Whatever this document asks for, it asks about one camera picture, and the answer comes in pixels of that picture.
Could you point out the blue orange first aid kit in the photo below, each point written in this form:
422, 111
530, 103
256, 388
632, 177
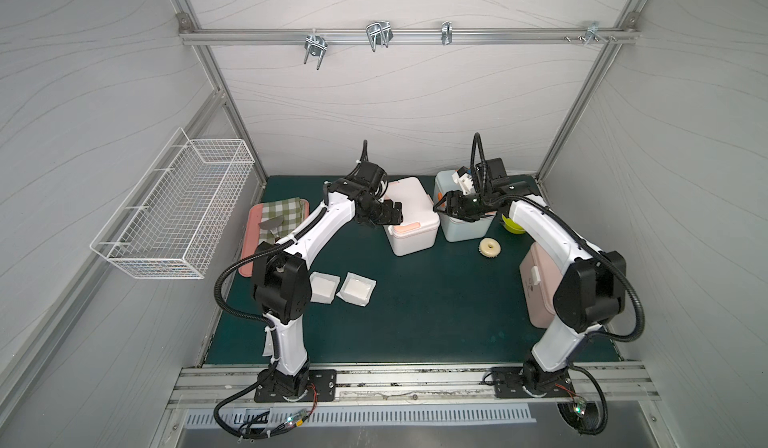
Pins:
454, 229

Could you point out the pink tray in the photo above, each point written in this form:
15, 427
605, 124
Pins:
249, 241

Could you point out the white peach first aid kit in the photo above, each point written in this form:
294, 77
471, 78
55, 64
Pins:
420, 224

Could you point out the spatula with wooden handle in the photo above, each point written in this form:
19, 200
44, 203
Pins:
272, 225

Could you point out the aluminium crossbar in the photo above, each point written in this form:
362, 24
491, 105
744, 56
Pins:
401, 36

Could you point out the white gauze packet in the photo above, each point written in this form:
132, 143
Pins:
324, 287
356, 289

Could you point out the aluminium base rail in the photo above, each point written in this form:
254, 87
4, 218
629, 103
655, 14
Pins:
400, 384

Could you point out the metal hook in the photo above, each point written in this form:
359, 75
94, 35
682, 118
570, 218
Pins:
379, 33
315, 47
446, 33
592, 35

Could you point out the white wire basket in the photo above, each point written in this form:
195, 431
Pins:
170, 223

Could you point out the green bowl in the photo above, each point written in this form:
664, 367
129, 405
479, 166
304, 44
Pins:
511, 226

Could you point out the green checkered cloth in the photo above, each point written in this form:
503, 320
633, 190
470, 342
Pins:
293, 210

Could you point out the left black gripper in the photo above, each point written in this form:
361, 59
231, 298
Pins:
377, 209

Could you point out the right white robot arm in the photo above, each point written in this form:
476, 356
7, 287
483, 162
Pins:
594, 297

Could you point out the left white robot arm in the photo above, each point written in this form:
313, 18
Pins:
280, 271

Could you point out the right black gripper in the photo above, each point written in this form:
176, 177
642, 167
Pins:
458, 202

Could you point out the pink first aid kit box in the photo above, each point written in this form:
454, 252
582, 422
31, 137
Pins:
540, 279

